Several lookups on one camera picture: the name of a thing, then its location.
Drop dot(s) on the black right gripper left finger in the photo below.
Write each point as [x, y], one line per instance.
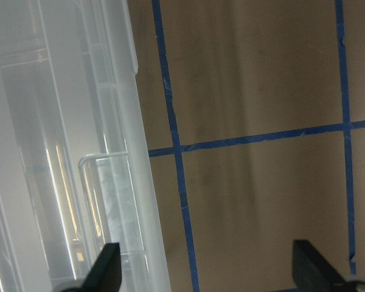
[106, 272]

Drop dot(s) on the clear plastic box lid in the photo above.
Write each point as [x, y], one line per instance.
[74, 167]

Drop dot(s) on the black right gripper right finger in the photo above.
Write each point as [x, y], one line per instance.
[311, 271]

